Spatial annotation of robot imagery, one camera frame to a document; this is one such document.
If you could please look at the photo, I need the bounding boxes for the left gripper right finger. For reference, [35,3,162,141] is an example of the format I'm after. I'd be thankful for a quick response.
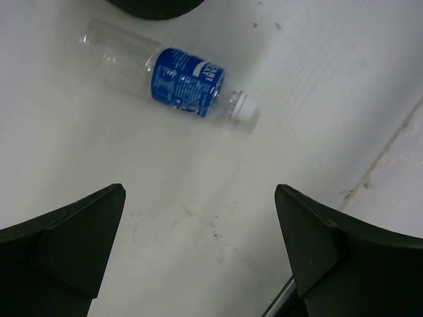
[274,185,422,316]

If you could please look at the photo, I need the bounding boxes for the blue label clear bottle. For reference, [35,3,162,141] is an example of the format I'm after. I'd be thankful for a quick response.
[79,20,259,129]

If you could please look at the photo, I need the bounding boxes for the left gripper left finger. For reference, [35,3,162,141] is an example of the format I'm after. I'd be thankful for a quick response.
[1,184,126,316]

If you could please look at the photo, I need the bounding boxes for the left metal side rail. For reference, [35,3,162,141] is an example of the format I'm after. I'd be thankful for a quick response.
[262,276,297,317]

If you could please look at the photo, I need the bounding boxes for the black plastic bin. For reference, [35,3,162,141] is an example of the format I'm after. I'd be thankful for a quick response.
[108,0,204,20]

